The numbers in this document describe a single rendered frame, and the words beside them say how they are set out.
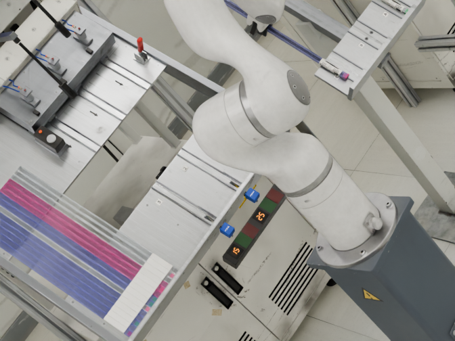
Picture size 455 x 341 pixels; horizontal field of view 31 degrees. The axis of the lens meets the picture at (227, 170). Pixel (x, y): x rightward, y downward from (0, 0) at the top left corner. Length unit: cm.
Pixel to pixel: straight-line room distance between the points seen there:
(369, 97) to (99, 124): 76
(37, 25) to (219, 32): 90
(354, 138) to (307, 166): 173
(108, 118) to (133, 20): 195
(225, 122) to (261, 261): 108
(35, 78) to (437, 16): 143
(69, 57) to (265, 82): 90
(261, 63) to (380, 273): 49
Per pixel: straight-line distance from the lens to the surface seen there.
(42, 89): 221
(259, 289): 253
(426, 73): 306
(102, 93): 223
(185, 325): 241
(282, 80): 145
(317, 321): 272
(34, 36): 228
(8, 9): 229
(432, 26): 296
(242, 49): 147
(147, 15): 415
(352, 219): 163
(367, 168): 308
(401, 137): 247
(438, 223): 268
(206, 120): 151
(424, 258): 176
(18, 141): 222
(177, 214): 205
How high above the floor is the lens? 174
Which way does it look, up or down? 28 degrees down
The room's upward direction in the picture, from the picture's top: 43 degrees counter-clockwise
